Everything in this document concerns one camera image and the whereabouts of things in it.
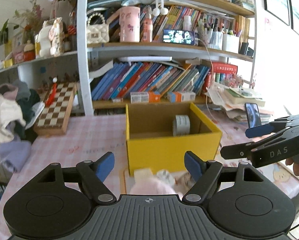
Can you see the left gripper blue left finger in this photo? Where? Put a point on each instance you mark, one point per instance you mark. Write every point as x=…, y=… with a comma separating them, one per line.
x=104, y=165

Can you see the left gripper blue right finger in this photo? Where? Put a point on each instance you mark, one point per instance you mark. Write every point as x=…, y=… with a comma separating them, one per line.
x=194, y=165

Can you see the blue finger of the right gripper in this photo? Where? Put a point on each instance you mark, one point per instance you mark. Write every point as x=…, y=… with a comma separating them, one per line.
x=259, y=131

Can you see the white plug charger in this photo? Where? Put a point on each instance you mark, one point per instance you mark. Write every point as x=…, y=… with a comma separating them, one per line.
x=141, y=174

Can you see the clear tape roll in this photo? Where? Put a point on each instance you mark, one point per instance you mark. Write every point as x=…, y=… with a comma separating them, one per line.
x=181, y=125

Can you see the pink plush pig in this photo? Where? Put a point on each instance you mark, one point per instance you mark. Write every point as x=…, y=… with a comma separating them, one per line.
x=153, y=186

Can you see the white square charger block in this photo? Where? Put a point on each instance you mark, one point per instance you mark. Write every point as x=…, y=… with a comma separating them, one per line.
x=166, y=177

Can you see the black smartphone on books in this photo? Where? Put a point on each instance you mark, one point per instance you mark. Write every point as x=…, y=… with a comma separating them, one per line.
x=252, y=115

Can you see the pink checked tablecloth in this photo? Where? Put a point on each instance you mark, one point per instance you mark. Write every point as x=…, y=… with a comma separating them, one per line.
x=91, y=137

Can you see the stack of papers and books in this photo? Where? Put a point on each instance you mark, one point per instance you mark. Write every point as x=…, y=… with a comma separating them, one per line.
x=232, y=101

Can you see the yellow cardboard box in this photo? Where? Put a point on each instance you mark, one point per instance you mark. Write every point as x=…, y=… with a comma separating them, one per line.
x=150, y=140

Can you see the wooden chess board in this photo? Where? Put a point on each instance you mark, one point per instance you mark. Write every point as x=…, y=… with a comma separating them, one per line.
x=55, y=116

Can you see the red book box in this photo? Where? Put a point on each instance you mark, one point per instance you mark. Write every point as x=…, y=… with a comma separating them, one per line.
x=224, y=68

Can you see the orange white medicine box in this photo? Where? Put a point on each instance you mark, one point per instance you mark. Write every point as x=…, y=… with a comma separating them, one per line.
x=144, y=97

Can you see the row of leaning books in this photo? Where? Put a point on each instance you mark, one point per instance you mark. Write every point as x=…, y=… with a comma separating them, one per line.
x=118, y=80

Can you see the white pen holder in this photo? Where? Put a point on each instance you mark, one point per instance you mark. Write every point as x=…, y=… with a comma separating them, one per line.
x=230, y=43

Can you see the pile of clothes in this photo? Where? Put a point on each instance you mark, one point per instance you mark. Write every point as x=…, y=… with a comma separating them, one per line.
x=20, y=107

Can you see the phone playing video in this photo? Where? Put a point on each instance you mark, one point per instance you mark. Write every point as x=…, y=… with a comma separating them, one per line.
x=179, y=37

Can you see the white bookshelf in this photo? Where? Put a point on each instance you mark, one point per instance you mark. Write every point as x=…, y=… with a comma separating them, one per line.
x=91, y=55

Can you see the white lucky cat figure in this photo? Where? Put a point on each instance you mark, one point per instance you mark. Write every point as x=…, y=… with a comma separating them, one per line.
x=51, y=37

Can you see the white quilted pearl handbag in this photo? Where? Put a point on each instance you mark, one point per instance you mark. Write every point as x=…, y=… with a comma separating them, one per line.
x=97, y=33

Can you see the pink lotion bottle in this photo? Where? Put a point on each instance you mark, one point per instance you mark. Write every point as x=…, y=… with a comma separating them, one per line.
x=147, y=28

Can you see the pink cylindrical cup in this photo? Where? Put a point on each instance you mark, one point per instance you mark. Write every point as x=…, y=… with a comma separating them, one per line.
x=129, y=24

